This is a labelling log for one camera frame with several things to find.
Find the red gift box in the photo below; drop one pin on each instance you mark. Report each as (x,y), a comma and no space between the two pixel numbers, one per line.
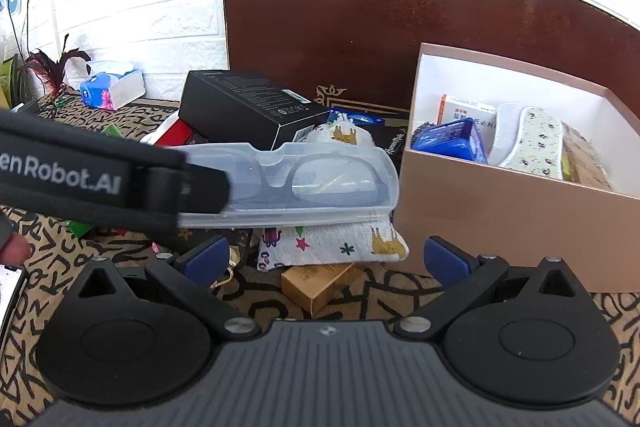
(172,132)

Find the tan cardboard box container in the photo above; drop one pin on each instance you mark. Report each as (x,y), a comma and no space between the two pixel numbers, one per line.
(500,227)

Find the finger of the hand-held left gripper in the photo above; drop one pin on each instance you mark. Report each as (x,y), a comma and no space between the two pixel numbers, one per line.
(195,192)

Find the small tan carton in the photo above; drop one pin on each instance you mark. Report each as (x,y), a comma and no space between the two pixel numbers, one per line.
(315,287)

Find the black product box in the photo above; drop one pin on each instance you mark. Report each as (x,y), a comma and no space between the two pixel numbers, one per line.
(240,102)

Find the orange white medicine box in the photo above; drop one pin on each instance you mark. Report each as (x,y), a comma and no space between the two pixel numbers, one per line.
(470,109)

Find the black gold-trimmed box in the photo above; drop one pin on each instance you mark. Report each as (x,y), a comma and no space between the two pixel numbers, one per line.
(395,142)

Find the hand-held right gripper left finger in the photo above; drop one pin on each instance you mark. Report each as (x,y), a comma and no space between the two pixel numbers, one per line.
(205,259)

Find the white printed small pillow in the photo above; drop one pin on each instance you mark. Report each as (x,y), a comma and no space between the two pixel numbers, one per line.
(325,244)

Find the green packet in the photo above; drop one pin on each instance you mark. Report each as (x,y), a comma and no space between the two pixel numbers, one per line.
(80,229)
(112,132)

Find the brown wooden headboard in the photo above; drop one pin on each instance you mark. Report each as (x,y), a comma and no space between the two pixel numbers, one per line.
(350,17)

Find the blue flat packet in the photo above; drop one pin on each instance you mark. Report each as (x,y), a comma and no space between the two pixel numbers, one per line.
(360,118)

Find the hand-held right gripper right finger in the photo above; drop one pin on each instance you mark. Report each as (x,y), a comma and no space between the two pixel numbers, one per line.
(447,259)

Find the clear plastic glasses case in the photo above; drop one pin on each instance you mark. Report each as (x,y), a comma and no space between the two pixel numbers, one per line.
(350,207)

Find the blue tissue pack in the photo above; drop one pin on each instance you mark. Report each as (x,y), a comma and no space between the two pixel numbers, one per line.
(112,92)

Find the person's left hand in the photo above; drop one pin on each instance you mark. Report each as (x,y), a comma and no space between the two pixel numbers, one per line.
(15,249)

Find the brown woven item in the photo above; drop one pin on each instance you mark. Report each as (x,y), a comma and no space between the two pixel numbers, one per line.
(587,157)

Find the blue plastic packet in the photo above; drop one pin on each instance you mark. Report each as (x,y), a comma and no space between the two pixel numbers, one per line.
(450,139)

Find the smartphone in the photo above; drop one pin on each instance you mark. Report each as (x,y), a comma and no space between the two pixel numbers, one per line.
(10,297)

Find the dark red feather decoration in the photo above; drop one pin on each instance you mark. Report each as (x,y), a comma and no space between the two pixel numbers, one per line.
(50,67)

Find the patterned brown blanket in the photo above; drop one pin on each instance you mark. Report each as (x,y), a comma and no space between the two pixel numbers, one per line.
(50,257)

